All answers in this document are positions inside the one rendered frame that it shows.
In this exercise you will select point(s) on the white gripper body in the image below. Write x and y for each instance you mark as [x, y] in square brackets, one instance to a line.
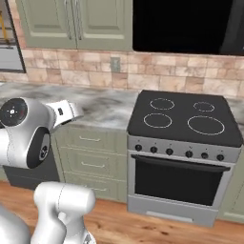
[76, 111]

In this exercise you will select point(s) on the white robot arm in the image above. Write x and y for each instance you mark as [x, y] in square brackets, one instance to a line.
[22, 139]

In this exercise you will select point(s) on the green drawer front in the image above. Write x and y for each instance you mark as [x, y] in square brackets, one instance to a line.
[108, 189]
[108, 139]
[108, 165]

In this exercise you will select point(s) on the black stove knob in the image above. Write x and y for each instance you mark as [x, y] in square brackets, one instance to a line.
[205, 155]
[189, 154]
[138, 147]
[220, 157]
[153, 149]
[169, 151]

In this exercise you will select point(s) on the dark grey dishwasher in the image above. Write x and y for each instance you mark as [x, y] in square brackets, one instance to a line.
[38, 176]

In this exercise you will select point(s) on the green upper cabinet door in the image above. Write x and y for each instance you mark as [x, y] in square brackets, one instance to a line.
[105, 22]
[44, 22]

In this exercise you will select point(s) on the dark framed window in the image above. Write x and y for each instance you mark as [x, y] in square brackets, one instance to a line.
[9, 35]

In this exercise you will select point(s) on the silver stove with black hob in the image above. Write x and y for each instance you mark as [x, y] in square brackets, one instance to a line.
[181, 127]

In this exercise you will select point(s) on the black glass oven door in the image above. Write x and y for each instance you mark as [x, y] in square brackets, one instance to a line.
[178, 186]

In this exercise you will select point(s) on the black microwave oven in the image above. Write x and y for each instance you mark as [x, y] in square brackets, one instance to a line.
[178, 25]

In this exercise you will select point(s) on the silver stove bottom drawer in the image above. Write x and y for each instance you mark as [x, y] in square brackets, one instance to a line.
[171, 213]

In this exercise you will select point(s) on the green lower cabinet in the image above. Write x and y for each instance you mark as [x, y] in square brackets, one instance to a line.
[233, 200]

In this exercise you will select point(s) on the grey wall outlet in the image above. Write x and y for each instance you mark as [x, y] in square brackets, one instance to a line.
[115, 65]

